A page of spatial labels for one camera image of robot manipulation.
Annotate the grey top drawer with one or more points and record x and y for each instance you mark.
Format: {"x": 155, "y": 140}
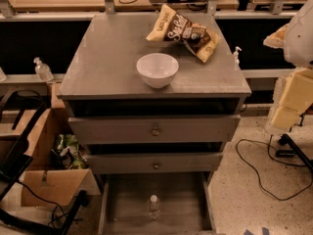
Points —
{"x": 135, "y": 130}

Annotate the green snack bags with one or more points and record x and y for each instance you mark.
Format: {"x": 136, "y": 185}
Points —
{"x": 66, "y": 152}

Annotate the open cardboard box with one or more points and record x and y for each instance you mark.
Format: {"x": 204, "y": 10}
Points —
{"x": 43, "y": 176}

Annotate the black base bar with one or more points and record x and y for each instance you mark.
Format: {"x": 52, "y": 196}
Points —
{"x": 293, "y": 151}

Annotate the small white pump bottle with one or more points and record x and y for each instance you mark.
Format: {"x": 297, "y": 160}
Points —
{"x": 236, "y": 53}

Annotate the grey open bottom drawer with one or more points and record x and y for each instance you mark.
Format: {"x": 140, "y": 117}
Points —
{"x": 184, "y": 204}

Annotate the clear pump sanitizer bottle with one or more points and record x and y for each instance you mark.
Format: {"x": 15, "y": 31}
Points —
{"x": 42, "y": 70}

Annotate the white ceramic bowl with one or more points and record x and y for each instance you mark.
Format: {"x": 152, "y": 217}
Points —
{"x": 157, "y": 69}

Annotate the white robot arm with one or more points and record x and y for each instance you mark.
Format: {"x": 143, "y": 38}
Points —
{"x": 296, "y": 38}

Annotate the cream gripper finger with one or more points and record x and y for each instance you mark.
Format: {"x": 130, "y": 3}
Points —
{"x": 293, "y": 96}

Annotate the grey middle drawer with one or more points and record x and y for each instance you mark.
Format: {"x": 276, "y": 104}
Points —
{"x": 150, "y": 163}

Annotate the brown yellow chip bag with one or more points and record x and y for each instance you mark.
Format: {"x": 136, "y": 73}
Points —
{"x": 199, "y": 39}

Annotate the clear plastic water bottle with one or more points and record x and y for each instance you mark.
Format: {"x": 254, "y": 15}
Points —
{"x": 154, "y": 206}

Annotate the grey drawer cabinet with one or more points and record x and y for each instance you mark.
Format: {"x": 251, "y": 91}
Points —
{"x": 144, "y": 106}

